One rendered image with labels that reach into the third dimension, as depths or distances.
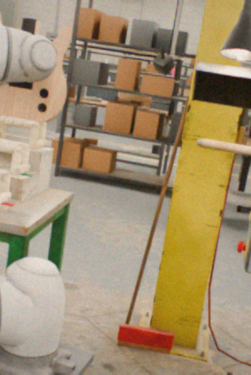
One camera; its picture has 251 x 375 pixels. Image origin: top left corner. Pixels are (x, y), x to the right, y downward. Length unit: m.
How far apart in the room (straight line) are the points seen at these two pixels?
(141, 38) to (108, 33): 0.41
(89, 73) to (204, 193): 4.18
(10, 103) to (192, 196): 1.14
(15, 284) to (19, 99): 1.06
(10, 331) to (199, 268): 1.81
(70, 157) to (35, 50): 5.75
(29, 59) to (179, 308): 2.08
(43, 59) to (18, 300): 0.57
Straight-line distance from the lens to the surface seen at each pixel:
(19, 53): 1.38
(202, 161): 2.95
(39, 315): 1.41
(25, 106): 2.29
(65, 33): 2.25
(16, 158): 2.11
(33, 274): 1.39
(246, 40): 1.91
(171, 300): 3.16
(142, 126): 6.85
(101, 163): 7.05
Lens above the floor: 1.48
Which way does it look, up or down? 12 degrees down
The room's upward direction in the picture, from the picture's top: 9 degrees clockwise
